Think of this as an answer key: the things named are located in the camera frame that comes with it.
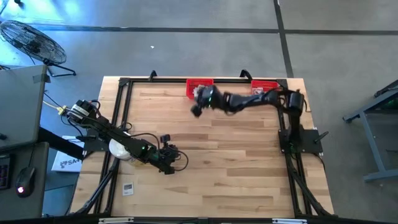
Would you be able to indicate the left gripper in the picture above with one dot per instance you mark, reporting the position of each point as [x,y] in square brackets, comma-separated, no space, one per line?
[158,157]

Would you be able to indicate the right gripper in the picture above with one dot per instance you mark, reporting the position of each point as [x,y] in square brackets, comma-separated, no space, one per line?
[209,97]

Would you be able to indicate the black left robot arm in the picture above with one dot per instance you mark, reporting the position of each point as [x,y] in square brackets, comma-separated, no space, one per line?
[109,132]

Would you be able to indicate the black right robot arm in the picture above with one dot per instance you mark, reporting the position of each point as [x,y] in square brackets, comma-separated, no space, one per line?
[242,101]

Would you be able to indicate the red plastic basket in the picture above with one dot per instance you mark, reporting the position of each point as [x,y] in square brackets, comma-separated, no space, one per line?
[191,84]
[264,84]

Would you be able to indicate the yellow disinfecting wipes canister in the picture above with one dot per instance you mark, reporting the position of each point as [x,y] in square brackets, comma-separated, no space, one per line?
[116,151]

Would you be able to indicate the white printed cardboard box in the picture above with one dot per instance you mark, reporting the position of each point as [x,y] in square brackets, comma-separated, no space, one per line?
[66,163]

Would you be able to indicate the black desk beam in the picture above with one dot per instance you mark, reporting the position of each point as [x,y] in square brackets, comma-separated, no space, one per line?
[56,141]

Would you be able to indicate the black computer mouse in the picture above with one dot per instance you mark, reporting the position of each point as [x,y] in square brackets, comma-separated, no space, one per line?
[25,182]

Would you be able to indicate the black keyboard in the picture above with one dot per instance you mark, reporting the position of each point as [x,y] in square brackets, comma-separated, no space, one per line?
[3,172]

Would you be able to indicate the dark grey desk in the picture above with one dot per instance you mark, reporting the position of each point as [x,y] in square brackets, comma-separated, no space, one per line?
[9,208]

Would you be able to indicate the black floor fan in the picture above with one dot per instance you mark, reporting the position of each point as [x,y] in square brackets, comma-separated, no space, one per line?
[34,44]

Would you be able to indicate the black curved frame bracket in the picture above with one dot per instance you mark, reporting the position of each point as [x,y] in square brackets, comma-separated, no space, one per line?
[152,74]
[246,74]

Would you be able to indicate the silver metal bracket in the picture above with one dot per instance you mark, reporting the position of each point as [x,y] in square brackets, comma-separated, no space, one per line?
[289,221]
[115,220]

